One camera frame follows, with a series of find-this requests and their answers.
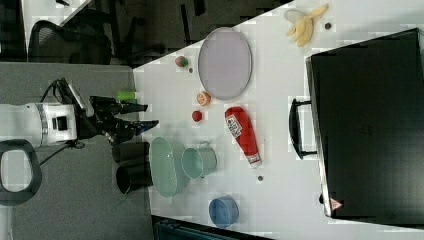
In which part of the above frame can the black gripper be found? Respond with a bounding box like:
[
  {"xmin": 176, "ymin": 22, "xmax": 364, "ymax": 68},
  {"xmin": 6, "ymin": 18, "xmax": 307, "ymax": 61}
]
[{"xmin": 77, "ymin": 96, "xmax": 159, "ymax": 146}]

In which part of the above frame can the red plush ketchup bottle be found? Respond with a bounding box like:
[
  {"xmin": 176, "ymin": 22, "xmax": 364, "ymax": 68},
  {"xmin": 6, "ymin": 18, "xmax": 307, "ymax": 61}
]
[{"xmin": 225, "ymin": 106, "xmax": 262, "ymax": 168}]

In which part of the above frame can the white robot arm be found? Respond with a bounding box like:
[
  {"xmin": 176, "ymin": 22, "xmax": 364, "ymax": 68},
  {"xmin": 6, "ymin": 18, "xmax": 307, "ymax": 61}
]
[{"xmin": 1, "ymin": 96, "xmax": 159, "ymax": 148}]

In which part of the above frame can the green oval strainer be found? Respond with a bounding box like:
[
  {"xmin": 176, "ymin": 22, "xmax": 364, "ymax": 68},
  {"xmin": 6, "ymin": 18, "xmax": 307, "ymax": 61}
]
[{"xmin": 150, "ymin": 137, "xmax": 189, "ymax": 198}]

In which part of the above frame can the green cylinder toy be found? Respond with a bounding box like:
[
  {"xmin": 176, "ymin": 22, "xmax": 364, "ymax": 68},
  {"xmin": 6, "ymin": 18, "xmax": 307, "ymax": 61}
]
[{"xmin": 117, "ymin": 90, "xmax": 136, "ymax": 101}]

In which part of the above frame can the black pot upper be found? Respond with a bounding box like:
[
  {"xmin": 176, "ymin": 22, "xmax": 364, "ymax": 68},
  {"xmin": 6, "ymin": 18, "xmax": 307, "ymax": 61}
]
[{"xmin": 112, "ymin": 142, "xmax": 150, "ymax": 163}]

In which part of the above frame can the black pot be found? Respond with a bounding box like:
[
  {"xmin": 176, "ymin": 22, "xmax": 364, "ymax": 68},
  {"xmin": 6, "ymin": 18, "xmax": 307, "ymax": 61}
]
[
  {"xmin": 116, "ymin": 165, "xmax": 153, "ymax": 194},
  {"xmin": 112, "ymin": 142, "xmax": 150, "ymax": 163}
]

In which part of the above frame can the black pot lower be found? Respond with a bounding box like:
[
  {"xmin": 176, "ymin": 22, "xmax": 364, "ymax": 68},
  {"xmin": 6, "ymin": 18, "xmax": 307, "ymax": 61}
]
[{"xmin": 116, "ymin": 165, "xmax": 153, "ymax": 194}]

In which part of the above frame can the small red strawberry toy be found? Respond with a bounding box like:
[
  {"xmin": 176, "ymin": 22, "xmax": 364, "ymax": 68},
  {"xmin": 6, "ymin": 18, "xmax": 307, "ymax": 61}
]
[{"xmin": 192, "ymin": 110, "xmax": 203, "ymax": 122}]

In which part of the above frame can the red green strawberry toy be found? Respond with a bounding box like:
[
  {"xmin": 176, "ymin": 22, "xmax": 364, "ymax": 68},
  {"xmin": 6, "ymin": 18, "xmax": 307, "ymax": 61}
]
[{"xmin": 175, "ymin": 56, "xmax": 188, "ymax": 67}]

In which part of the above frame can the orange slice toy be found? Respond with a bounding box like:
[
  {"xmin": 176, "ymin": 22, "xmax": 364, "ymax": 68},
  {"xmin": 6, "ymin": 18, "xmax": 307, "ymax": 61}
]
[{"xmin": 196, "ymin": 91, "xmax": 211, "ymax": 106}]

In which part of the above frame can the green metal cup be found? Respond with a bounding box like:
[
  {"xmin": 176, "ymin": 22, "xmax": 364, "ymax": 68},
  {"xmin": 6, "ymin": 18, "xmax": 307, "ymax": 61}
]
[{"xmin": 181, "ymin": 141, "xmax": 217, "ymax": 180}]

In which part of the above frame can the black office chair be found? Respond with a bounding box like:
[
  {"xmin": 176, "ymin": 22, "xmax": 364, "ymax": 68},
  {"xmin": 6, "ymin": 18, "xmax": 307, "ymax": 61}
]
[{"xmin": 28, "ymin": 20, "xmax": 112, "ymax": 65}]

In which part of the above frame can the grey round plate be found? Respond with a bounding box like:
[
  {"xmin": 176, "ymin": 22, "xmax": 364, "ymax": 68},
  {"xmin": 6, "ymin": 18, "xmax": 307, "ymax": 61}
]
[{"xmin": 198, "ymin": 27, "xmax": 252, "ymax": 100}]

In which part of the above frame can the blue cup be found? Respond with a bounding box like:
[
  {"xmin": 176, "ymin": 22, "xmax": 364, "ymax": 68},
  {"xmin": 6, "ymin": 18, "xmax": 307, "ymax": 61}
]
[{"xmin": 209, "ymin": 195, "xmax": 239, "ymax": 228}]

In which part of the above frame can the plush peeled banana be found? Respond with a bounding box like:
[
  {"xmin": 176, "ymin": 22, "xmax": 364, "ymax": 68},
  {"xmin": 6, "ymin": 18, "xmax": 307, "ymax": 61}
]
[{"xmin": 284, "ymin": 4, "xmax": 329, "ymax": 47}]

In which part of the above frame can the black toaster oven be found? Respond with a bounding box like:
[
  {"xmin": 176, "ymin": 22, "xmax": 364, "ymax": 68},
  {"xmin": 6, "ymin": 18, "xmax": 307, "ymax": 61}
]
[{"xmin": 305, "ymin": 28, "xmax": 424, "ymax": 229}]

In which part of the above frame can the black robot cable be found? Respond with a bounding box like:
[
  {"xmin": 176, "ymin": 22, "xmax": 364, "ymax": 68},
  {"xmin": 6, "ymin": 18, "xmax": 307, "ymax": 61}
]
[{"xmin": 39, "ymin": 78, "xmax": 86, "ymax": 166}]

